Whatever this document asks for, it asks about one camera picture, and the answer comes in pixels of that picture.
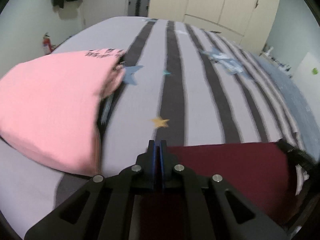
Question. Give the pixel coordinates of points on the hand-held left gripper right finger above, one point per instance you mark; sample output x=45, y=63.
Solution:
x=162, y=165

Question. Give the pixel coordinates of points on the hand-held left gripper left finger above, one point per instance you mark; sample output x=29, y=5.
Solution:
x=154, y=165

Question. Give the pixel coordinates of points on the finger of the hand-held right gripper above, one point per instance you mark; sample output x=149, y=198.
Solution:
x=297, y=155

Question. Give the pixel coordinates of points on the maroon shirt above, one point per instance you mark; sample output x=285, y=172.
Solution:
x=237, y=167

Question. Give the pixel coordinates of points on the striped star-print bed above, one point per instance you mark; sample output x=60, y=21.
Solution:
x=200, y=92

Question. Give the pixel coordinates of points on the green apple sticker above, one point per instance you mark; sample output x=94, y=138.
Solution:
x=314, y=70

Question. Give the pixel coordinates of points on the white nightstand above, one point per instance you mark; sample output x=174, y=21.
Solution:
x=280, y=65

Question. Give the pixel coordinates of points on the folded pink garment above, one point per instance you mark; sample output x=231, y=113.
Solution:
x=50, y=105

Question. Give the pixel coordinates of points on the cream wardrobe drawer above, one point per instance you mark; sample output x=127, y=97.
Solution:
x=212, y=27

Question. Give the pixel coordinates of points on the dark ribbed suitcase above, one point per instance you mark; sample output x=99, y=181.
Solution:
x=138, y=6

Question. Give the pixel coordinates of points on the red fire extinguisher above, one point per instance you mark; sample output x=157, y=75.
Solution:
x=47, y=45

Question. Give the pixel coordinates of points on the white door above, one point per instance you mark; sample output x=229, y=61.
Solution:
x=105, y=0

